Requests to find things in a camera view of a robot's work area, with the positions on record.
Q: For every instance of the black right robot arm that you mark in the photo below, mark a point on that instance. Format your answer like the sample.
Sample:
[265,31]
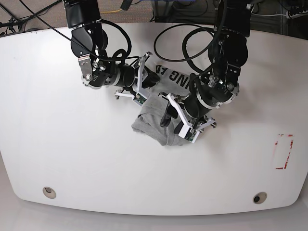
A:
[89,42]

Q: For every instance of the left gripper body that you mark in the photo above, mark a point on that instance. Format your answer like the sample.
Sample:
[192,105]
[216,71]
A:
[208,94]

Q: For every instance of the grey Hugging Face T-shirt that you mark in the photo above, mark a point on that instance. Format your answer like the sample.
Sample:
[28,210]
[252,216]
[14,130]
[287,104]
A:
[152,111]

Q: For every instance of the table cable grommet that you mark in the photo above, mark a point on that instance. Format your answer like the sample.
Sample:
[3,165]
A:
[259,198]
[49,192]

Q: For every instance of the black tripod legs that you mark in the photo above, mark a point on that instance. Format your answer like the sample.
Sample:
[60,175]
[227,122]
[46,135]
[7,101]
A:
[17,25]

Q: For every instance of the red tape rectangle marking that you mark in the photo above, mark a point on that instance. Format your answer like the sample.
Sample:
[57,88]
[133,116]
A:
[282,151]

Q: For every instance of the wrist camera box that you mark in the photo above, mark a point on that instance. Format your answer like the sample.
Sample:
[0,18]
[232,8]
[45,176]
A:
[189,134]
[139,99]

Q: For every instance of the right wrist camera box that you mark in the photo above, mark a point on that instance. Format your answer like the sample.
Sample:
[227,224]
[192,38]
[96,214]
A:
[139,99]

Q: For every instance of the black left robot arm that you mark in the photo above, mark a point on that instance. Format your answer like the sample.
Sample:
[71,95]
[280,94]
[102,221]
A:
[217,67]

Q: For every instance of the right table cable grommet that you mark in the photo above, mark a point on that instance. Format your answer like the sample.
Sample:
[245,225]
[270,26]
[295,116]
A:
[259,198]

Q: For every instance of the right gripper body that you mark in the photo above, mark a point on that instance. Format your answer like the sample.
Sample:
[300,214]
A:
[124,76]

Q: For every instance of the left table cable grommet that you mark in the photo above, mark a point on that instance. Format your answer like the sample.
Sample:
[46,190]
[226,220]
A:
[49,192]

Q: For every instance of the white power strip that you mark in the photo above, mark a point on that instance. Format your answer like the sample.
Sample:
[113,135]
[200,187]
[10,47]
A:
[297,11]

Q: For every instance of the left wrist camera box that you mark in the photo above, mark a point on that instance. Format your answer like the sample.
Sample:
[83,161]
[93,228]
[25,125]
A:
[189,134]

